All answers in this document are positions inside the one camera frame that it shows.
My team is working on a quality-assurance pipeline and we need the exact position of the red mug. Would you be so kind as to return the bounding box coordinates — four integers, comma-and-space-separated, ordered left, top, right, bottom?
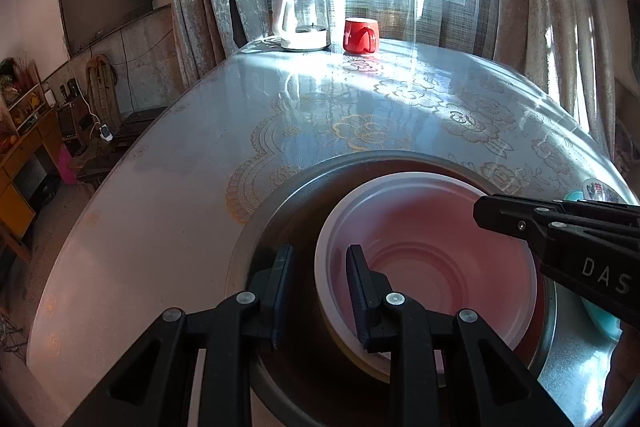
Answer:
343, 17, 380, 55

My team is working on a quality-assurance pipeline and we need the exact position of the teal round plate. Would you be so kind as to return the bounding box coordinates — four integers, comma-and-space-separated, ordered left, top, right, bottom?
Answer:
564, 188, 622, 343

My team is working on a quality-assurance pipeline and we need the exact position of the wooden cabinet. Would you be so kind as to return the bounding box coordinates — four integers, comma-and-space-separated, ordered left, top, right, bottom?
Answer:
1, 57, 63, 262

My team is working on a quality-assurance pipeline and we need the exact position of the glass kettle white handle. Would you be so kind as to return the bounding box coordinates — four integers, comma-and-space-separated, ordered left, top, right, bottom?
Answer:
272, 0, 331, 52

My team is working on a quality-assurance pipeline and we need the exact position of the stainless steel bowl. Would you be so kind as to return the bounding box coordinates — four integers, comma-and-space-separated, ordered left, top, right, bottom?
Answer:
226, 152, 556, 426

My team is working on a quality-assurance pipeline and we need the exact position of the yellow plastic bowl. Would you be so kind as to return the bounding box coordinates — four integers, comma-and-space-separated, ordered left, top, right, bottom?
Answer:
323, 317, 390, 384

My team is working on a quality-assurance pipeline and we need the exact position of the white plate red dragon print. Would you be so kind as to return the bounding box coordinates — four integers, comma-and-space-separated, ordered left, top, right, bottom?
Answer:
582, 178, 625, 204

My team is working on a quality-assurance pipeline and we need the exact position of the red plastic bowl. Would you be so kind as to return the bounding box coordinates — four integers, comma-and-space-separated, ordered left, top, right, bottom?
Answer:
313, 171, 539, 360

